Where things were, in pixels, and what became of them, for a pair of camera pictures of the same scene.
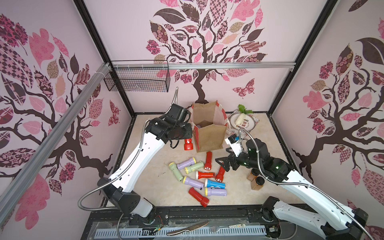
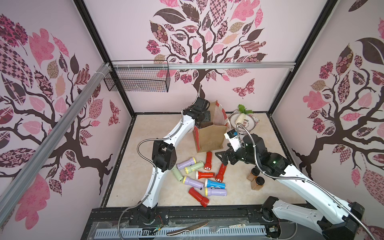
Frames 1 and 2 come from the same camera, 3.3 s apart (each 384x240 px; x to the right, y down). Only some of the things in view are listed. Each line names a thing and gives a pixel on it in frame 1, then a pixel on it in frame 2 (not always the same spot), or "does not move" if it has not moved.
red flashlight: (219, 176) does not move
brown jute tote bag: (210, 123) does not move
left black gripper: (187, 134) to (207, 116)
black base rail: (235, 214) does not move
